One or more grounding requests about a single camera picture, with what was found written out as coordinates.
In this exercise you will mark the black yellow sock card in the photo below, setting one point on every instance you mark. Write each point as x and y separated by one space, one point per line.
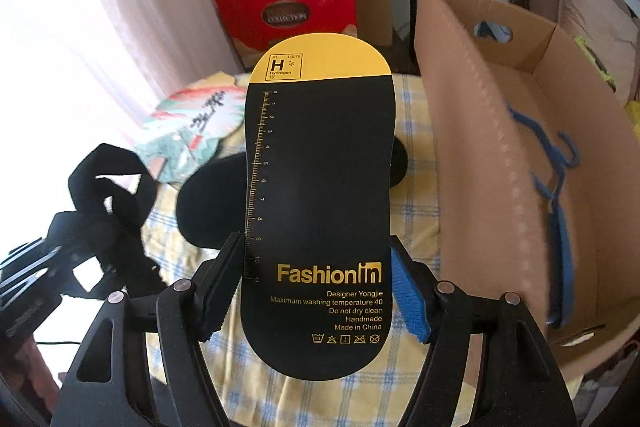
320 207

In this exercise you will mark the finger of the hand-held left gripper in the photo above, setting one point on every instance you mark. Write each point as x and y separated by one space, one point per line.
80 237
30 292

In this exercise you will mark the yellow green cloth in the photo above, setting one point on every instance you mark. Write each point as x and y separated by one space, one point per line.
595 62

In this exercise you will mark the black round cloth item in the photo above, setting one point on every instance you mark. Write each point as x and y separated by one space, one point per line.
215 202

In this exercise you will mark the painted paper hand fan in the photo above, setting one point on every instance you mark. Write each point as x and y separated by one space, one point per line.
185 127

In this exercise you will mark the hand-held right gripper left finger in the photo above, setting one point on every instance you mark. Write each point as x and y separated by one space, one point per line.
220 292

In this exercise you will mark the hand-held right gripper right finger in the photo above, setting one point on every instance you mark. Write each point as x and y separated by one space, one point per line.
410 302

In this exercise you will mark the yellow blue plaid blanket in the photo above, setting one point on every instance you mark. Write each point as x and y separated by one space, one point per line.
415 222

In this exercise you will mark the blue clothes hanger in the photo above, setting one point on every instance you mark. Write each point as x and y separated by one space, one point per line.
557 232

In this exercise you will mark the beige cushion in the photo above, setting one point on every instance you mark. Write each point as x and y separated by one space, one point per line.
590 7

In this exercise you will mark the white sheer curtain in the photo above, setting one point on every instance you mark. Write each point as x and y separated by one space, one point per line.
150 7

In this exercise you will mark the brown cardboard sheet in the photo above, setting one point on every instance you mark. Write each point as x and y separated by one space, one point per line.
480 157

